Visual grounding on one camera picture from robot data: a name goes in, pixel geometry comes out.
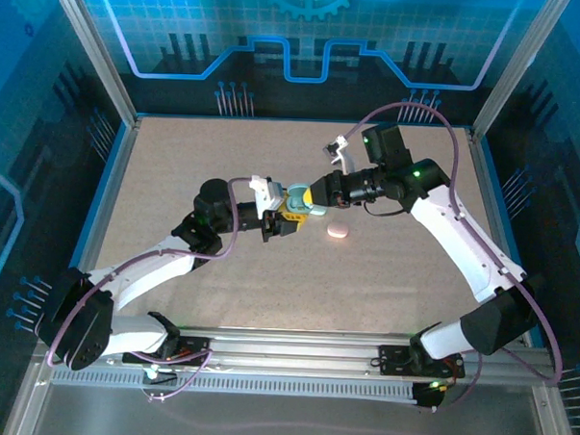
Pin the blue charging case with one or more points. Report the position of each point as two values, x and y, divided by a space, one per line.
318 210

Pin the pink charging case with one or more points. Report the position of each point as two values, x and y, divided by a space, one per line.
338 231

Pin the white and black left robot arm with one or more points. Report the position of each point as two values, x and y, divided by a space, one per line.
138 268

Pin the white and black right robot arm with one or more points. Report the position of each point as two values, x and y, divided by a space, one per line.
462 244

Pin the white connector with light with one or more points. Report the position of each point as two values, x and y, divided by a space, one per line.
154 374

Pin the black controller box green light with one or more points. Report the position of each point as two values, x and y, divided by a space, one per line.
426 399

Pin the aluminium table side rail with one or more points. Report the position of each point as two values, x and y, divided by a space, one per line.
120 176
487 187

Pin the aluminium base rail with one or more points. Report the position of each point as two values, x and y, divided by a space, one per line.
289 350

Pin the aluminium frame post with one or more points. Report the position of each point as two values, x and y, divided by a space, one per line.
95 50
517 68

